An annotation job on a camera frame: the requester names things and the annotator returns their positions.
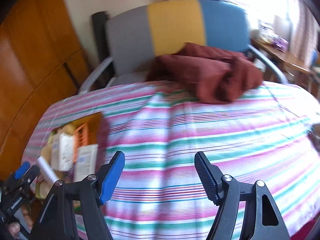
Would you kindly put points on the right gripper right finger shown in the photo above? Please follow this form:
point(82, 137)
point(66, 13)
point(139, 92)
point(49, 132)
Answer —
point(262, 218)

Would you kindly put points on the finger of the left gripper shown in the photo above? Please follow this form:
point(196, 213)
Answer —
point(30, 175)
point(21, 170)

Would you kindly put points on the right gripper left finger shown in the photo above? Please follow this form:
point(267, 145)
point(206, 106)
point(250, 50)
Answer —
point(57, 218)

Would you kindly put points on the small white box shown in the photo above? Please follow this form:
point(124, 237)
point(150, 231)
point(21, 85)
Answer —
point(85, 163)

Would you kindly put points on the orange plastic rack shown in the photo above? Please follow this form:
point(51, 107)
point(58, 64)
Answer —
point(80, 138)

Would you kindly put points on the white foam block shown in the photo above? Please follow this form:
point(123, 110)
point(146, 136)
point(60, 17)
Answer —
point(46, 170)

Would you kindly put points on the cream tea box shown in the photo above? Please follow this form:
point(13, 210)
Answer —
point(62, 152)

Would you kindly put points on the gold tin tray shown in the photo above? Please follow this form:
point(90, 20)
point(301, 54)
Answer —
point(98, 130)

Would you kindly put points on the striped tablecloth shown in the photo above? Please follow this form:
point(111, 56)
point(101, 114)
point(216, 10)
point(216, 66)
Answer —
point(261, 136)

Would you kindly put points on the wooden wardrobe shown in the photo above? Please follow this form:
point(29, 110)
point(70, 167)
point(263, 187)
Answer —
point(42, 62)

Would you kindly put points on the dark red cloth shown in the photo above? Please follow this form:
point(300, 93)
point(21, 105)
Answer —
point(216, 76)

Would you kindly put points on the wooden side desk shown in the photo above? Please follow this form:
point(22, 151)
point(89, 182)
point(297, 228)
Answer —
point(294, 69)

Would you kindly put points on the grey yellow blue armchair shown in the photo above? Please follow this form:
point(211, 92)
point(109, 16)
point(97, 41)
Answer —
point(128, 43)

